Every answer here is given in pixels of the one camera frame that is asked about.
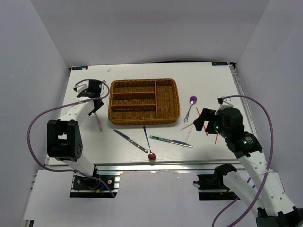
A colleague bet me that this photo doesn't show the purple iridescent spoon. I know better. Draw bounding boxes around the purple iridescent spoon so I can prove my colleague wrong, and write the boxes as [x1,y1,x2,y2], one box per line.
[183,96,197,123]

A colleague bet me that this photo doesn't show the white chopstick long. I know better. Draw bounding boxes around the white chopstick long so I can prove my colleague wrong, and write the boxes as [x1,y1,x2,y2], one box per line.
[185,124,194,143]

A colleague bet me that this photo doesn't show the pink handled fork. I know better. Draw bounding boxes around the pink handled fork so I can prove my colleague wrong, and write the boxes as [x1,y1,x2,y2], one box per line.
[94,113,103,132]

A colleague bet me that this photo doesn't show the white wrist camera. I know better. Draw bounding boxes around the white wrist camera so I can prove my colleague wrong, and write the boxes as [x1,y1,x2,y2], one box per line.
[216,97,234,112]
[73,83,88,94]

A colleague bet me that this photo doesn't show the woven wicker cutlery tray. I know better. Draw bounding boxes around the woven wicker cutlery tray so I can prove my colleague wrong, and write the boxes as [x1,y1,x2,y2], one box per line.
[108,78,180,125]

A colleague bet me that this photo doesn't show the right blue table label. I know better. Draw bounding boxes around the right blue table label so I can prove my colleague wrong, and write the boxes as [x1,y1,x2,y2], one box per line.
[211,61,229,66]

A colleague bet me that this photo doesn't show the green handled table knife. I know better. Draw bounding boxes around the green handled table knife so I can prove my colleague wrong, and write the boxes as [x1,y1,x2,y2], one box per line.
[149,135,192,148]

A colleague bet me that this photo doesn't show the blue table label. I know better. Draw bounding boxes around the blue table label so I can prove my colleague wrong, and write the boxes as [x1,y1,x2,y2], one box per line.
[71,66,88,70]
[211,61,229,66]

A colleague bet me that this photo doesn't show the iridescent round bowl spoon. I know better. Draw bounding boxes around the iridescent round bowl spoon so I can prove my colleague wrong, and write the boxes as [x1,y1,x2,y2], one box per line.
[143,126,156,161]

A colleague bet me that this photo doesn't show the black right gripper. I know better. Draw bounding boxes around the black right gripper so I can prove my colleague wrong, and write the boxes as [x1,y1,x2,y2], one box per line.
[193,108,230,139]

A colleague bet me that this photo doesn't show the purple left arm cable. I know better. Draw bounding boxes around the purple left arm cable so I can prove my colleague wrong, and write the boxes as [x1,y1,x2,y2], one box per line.
[27,79,116,198]

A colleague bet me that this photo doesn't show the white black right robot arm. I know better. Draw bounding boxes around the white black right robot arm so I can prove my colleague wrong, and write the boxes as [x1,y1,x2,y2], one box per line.
[194,107,303,227]

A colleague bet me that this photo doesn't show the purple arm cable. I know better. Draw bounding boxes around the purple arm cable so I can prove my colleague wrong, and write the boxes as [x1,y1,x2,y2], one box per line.
[212,95,274,227]
[27,79,116,198]

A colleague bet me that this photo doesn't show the left blue table label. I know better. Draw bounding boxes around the left blue table label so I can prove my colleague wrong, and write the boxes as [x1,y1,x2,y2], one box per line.
[71,66,88,70]

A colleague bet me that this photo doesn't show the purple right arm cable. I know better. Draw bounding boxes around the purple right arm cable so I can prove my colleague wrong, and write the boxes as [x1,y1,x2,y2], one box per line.
[212,95,274,227]

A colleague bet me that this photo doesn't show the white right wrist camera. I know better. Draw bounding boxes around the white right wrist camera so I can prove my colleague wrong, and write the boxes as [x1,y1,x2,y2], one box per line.
[216,97,234,112]

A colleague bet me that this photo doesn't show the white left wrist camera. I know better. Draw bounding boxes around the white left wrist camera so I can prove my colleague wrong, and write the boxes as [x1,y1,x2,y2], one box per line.
[73,83,88,94]

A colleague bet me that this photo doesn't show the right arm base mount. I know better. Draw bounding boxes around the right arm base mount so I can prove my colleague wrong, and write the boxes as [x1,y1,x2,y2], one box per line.
[193,175,237,201]

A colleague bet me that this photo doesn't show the aluminium table frame rail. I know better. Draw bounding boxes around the aluminium table frame rail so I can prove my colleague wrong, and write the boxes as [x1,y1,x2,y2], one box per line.
[44,61,273,175]

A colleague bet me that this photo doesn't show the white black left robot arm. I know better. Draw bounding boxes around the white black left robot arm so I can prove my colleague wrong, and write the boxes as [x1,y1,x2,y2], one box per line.
[47,79,106,189]

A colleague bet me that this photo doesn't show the silver patterned table knife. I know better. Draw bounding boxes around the silver patterned table knife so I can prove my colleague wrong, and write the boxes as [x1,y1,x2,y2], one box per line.
[113,130,148,153]

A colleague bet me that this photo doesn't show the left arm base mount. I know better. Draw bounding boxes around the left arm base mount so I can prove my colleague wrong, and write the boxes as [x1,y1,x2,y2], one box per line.
[70,174,120,199]

